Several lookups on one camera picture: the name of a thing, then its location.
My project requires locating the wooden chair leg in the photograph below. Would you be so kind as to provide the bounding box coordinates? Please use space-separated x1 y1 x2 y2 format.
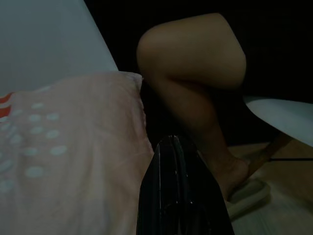
259 134 293 170

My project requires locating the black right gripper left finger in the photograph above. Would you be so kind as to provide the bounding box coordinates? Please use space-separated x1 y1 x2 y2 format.
139 133 184 235

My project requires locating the pink pillow with white dots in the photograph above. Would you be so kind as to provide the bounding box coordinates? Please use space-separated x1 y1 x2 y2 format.
0 70 157 235

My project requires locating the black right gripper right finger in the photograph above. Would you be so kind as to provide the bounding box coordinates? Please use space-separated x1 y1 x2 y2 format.
182 136 232 235

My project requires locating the white chair seat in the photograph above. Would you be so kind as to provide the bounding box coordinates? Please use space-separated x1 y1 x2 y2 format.
243 94 313 148

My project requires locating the white slipper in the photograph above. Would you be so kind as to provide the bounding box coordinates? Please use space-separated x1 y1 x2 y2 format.
226 179 271 221

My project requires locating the person's bare leg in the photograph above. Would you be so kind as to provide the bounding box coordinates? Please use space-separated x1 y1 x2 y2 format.
136 12 250 196

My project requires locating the pale grey bed sheet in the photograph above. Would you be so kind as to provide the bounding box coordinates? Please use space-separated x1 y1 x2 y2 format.
0 0 119 95

